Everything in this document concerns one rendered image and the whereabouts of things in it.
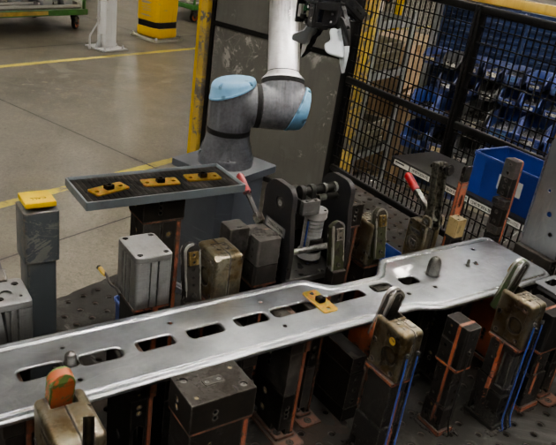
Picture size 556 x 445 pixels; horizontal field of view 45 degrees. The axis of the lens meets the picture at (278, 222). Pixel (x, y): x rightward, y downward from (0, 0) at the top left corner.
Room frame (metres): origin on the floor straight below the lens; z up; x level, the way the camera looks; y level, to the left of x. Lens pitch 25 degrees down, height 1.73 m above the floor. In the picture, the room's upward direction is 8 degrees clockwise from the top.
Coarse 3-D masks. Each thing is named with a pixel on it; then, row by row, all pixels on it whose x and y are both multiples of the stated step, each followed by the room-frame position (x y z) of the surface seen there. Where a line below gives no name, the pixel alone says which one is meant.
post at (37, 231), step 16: (16, 208) 1.19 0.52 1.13; (32, 208) 1.18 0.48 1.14; (48, 208) 1.19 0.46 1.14; (16, 224) 1.19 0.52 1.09; (32, 224) 1.15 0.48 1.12; (48, 224) 1.17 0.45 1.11; (32, 240) 1.15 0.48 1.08; (48, 240) 1.17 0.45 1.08; (32, 256) 1.15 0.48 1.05; (48, 256) 1.17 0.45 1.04; (32, 272) 1.16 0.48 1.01; (48, 272) 1.18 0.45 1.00; (32, 288) 1.16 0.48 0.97; (48, 288) 1.18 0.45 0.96; (48, 304) 1.18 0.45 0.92; (48, 320) 1.18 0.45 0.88; (48, 368) 1.18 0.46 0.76
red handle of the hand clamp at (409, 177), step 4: (408, 172) 1.71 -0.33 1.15; (404, 176) 1.70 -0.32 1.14; (408, 176) 1.69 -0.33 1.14; (412, 176) 1.70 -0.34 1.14; (408, 180) 1.69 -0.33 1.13; (412, 180) 1.68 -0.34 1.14; (412, 184) 1.68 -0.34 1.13; (416, 184) 1.68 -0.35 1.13; (412, 188) 1.67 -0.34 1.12; (416, 188) 1.67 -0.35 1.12; (416, 192) 1.66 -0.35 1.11; (420, 192) 1.66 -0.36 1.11; (416, 196) 1.66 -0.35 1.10; (420, 196) 1.65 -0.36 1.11; (420, 200) 1.65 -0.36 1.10; (424, 200) 1.64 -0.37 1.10; (420, 204) 1.64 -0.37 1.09; (424, 204) 1.64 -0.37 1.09; (424, 208) 1.63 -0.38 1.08; (436, 220) 1.61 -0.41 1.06
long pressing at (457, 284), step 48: (480, 240) 1.66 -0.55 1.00; (288, 288) 1.26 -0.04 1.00; (336, 288) 1.28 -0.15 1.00; (432, 288) 1.35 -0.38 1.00; (480, 288) 1.39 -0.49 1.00; (48, 336) 0.96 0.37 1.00; (96, 336) 0.98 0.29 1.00; (144, 336) 1.01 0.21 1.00; (240, 336) 1.05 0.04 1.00; (288, 336) 1.07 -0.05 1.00; (0, 384) 0.83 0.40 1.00; (96, 384) 0.86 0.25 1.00; (144, 384) 0.88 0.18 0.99
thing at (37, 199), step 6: (18, 192) 1.20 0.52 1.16; (24, 192) 1.20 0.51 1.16; (30, 192) 1.20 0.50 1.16; (36, 192) 1.21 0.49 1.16; (42, 192) 1.21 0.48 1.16; (48, 192) 1.22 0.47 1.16; (24, 198) 1.18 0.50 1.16; (30, 198) 1.18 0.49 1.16; (36, 198) 1.18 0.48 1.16; (42, 198) 1.19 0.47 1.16; (48, 198) 1.19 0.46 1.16; (24, 204) 1.16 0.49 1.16; (30, 204) 1.16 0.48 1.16; (36, 204) 1.16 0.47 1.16; (42, 204) 1.17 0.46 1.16; (48, 204) 1.18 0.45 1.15; (54, 204) 1.18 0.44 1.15
